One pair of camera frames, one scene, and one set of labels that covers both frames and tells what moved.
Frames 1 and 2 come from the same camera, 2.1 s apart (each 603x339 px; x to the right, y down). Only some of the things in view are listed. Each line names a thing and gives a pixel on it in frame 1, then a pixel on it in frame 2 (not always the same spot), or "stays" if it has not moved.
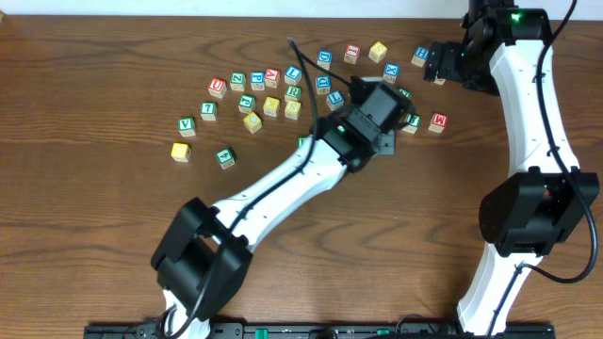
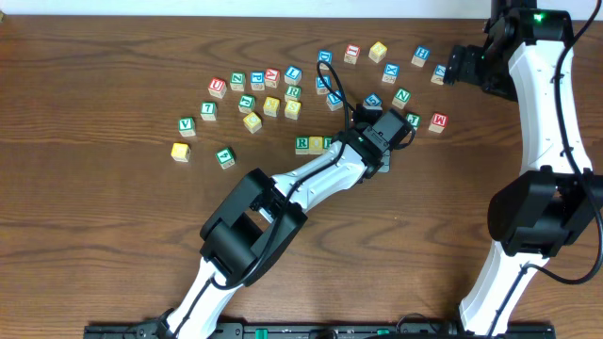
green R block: [292, 93] stays
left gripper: [406, 104] → [372, 109]
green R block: [301, 139] stays
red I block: [351, 54] stays
